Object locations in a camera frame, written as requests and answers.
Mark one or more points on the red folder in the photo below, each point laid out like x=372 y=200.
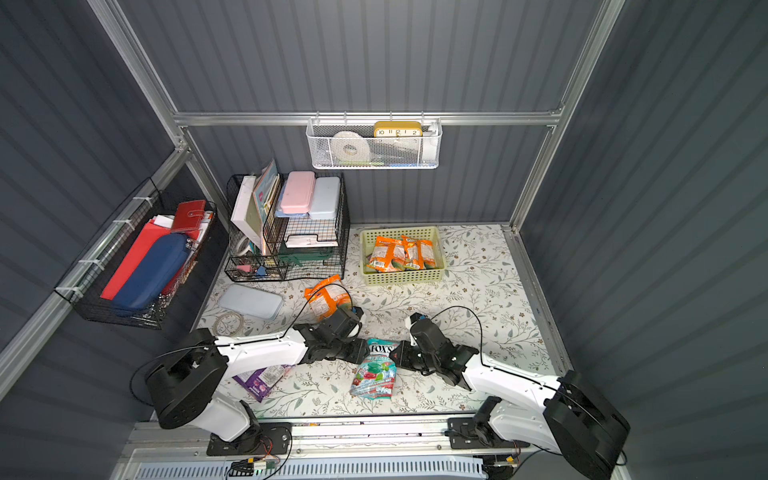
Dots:
x=149 y=234

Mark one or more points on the pink pencil case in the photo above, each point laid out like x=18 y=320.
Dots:
x=298 y=193

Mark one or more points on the blue zipper pouch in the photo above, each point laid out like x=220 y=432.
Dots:
x=158 y=267

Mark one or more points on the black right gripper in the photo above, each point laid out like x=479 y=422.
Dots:
x=421 y=355

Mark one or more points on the white wire wall basket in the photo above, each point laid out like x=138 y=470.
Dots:
x=408 y=153

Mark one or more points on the green mesh zipper pouch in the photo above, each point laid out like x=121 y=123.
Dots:
x=301 y=257

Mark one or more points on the white tape roll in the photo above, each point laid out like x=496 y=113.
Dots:
x=350 y=147

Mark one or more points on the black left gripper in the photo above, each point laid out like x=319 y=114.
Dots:
x=339 y=347

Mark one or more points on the orange Fox's fruits candy bag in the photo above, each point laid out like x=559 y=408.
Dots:
x=328 y=296

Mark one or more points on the red wallet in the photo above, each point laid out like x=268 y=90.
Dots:
x=188 y=218

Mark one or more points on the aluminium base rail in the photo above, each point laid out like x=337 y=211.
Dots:
x=427 y=446

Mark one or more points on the light green plastic basket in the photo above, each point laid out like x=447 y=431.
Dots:
x=373 y=278

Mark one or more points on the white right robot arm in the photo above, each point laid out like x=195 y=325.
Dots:
x=564 y=415

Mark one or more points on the yellow clock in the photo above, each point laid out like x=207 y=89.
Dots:
x=387 y=129

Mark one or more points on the light blue plastic case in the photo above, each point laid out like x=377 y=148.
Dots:
x=251 y=302

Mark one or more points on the black wire wall basket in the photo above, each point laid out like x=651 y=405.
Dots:
x=183 y=297

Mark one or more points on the purple candy bag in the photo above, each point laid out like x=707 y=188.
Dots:
x=260 y=383

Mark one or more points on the black wire desk organizer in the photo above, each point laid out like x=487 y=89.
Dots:
x=293 y=231

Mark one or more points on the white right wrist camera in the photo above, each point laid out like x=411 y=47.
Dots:
x=412 y=319

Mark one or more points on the clear tape roll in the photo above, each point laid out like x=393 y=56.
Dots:
x=230 y=324

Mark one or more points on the teal Fox's candy bag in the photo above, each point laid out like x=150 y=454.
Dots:
x=375 y=377

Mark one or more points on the light blue pencil case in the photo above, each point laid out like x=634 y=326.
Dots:
x=325 y=198

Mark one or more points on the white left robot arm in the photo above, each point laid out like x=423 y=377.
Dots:
x=183 y=384

